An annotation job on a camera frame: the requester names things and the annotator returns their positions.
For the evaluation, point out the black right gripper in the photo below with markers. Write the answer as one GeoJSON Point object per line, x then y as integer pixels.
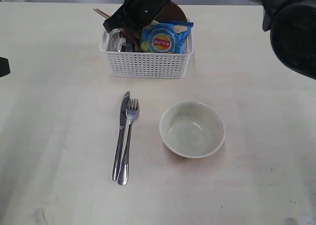
{"type": "Point", "coordinates": [134, 14]}

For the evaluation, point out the brown wooden spoon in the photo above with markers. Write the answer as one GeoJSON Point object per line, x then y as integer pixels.
{"type": "Point", "coordinates": [134, 37]}

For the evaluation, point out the brown round wooden plate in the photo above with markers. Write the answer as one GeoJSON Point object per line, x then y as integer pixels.
{"type": "Point", "coordinates": [171, 12]}

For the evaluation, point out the silver fork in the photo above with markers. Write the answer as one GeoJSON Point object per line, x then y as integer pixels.
{"type": "Point", "coordinates": [132, 112]}

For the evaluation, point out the grey-green ceramic bowl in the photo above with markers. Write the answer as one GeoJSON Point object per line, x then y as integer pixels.
{"type": "Point", "coordinates": [192, 130]}

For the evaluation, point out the silver table knife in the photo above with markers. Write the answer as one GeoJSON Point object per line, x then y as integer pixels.
{"type": "Point", "coordinates": [122, 125]}

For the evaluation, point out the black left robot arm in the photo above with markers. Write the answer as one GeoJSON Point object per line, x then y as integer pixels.
{"type": "Point", "coordinates": [4, 67]}

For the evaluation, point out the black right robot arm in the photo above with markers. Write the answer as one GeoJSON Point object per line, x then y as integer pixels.
{"type": "Point", "coordinates": [291, 23]}

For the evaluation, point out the silver metal spoon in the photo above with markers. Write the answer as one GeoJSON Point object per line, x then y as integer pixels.
{"type": "Point", "coordinates": [118, 42]}

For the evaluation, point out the blue chips bag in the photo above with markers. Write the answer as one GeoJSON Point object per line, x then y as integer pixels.
{"type": "Point", "coordinates": [165, 37]}

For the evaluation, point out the white perforated plastic basket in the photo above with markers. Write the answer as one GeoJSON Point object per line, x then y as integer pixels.
{"type": "Point", "coordinates": [146, 65]}

